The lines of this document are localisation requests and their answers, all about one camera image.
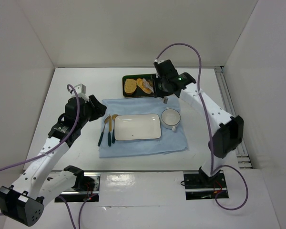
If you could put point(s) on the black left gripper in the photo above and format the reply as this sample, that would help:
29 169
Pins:
95 108

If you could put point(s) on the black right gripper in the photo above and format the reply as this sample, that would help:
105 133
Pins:
155 86

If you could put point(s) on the striped bread roll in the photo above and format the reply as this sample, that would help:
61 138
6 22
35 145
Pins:
139 82

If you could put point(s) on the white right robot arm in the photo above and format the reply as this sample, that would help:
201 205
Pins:
226 130

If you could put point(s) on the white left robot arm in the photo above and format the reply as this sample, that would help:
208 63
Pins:
25 199

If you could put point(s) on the large bread slice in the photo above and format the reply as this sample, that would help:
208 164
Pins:
130 86

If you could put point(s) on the gold knife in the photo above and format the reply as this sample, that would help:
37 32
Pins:
109 131

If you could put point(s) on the dark green tray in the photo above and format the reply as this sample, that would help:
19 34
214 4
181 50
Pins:
138 93

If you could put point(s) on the gold spoon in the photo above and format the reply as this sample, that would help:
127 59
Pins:
113 132

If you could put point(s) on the white rectangular plate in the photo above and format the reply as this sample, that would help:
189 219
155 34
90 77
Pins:
137 127

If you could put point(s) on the light blue cloth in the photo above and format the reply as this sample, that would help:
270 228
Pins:
169 141

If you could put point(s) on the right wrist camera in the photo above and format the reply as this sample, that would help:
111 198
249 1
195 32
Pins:
156 61

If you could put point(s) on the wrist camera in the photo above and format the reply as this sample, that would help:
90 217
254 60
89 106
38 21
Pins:
80 88
156 61

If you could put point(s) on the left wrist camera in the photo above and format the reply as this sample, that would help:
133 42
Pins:
80 88

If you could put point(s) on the white bowl with handles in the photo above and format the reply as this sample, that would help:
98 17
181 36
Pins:
170 119

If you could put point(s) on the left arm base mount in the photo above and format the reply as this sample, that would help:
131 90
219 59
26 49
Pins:
89 190

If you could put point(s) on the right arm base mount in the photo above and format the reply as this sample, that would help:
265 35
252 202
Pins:
199 188

